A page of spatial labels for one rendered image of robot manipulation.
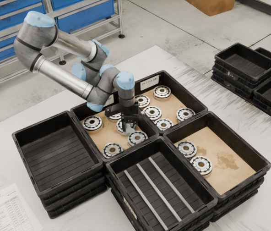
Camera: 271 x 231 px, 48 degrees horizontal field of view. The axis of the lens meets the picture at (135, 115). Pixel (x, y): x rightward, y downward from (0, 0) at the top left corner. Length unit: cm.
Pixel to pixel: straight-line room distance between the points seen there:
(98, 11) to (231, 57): 158
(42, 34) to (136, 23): 283
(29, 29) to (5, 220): 86
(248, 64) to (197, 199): 157
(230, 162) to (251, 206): 22
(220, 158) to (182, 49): 231
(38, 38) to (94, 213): 82
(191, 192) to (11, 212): 84
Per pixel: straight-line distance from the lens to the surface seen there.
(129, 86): 131
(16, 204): 161
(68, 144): 158
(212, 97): 199
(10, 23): 314
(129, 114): 144
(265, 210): 157
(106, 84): 138
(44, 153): 157
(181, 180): 141
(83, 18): 347
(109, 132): 158
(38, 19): 141
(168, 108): 170
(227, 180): 145
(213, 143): 156
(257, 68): 267
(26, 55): 143
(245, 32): 411
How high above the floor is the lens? 202
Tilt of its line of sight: 46 degrees down
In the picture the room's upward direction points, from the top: 3 degrees counter-clockwise
